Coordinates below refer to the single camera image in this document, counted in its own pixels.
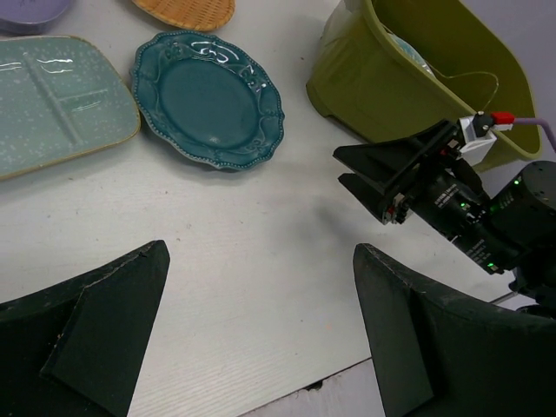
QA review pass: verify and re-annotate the mint green divided tray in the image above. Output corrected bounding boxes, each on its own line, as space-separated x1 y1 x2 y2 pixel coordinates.
1 36 141 179

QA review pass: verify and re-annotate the orange woven round plate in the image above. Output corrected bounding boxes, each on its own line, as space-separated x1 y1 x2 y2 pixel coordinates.
132 0 235 32

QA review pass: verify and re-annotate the red and teal plate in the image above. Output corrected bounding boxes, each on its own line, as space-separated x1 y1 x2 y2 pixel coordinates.
389 33 434 76

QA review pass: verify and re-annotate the olive green plastic bin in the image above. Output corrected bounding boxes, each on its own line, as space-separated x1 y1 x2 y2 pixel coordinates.
305 0 542 173

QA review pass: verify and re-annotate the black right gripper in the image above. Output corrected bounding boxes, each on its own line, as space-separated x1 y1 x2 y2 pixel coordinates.
333 119 482 224

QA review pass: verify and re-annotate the purple square dish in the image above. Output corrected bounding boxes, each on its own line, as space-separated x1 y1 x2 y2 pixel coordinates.
1 0 74 36

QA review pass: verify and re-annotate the teal scalloped plate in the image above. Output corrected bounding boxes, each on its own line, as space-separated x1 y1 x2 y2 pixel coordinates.
129 30 285 171

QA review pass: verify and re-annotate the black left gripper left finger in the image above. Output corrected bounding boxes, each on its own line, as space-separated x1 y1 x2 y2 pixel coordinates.
1 240 170 416

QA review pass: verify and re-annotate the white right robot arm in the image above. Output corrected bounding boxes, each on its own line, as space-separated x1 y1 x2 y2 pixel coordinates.
334 112 555 318

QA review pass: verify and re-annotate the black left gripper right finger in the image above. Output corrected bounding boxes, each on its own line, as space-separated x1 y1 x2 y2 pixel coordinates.
353 243 555 416

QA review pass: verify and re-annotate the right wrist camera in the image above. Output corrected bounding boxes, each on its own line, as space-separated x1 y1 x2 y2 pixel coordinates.
459 111 515 155

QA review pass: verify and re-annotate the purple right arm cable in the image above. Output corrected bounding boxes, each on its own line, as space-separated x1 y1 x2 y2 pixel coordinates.
512 116 556 153

